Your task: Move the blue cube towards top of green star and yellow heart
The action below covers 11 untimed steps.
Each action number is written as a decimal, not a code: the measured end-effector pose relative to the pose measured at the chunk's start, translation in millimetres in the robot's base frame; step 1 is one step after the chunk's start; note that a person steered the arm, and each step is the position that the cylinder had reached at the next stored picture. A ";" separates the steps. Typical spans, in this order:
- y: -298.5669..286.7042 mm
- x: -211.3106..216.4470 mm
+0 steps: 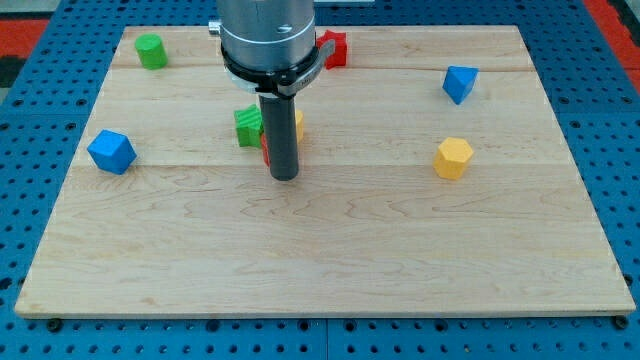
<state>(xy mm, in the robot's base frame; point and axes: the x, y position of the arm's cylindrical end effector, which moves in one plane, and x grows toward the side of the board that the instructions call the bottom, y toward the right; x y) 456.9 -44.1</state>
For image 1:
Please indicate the yellow hexagon block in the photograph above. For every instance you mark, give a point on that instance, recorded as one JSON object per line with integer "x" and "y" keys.
{"x": 452, "y": 158}

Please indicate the green cylinder block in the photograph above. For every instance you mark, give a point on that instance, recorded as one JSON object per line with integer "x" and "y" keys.
{"x": 151, "y": 52}

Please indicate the red star block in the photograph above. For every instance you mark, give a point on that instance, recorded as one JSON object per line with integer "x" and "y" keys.
{"x": 339, "y": 57}

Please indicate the yellow heart block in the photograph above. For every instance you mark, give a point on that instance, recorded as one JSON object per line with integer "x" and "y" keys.
{"x": 299, "y": 122}

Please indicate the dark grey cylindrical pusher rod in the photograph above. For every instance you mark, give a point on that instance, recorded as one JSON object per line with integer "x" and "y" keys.
{"x": 280, "y": 130}

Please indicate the blue cube block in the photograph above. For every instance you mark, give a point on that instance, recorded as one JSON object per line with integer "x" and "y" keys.
{"x": 112, "y": 152}

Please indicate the red block behind rod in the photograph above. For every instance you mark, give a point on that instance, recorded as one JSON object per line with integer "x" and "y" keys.
{"x": 264, "y": 146}

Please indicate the green star block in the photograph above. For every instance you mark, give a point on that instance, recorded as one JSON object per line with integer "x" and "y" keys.
{"x": 249, "y": 126}

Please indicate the blue triangular block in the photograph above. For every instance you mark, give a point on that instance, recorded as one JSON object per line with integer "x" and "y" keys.
{"x": 459, "y": 82}

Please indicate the wooden board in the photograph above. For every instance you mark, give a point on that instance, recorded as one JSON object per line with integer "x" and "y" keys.
{"x": 197, "y": 228}

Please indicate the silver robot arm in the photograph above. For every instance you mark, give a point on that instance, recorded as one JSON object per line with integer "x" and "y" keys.
{"x": 270, "y": 47}

